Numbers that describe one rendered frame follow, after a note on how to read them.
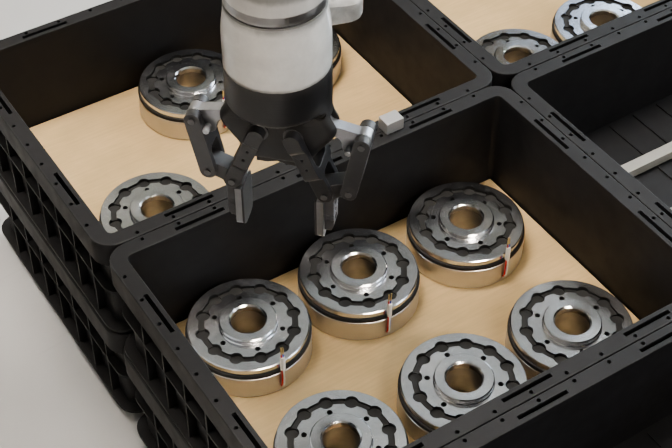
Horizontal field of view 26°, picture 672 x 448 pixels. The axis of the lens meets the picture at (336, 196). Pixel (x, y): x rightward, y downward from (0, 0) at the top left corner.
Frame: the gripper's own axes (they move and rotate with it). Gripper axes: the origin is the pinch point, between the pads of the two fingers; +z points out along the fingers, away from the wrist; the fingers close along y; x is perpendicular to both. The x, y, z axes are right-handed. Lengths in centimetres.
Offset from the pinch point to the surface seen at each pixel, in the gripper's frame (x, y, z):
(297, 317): 1.9, 0.3, 14.3
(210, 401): -13.4, -2.0, 7.2
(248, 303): 1.7, -3.8, 13.5
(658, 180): 28.8, 28.3, 17.4
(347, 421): -8.2, 6.9, 13.5
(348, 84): 35.7, -3.1, 17.2
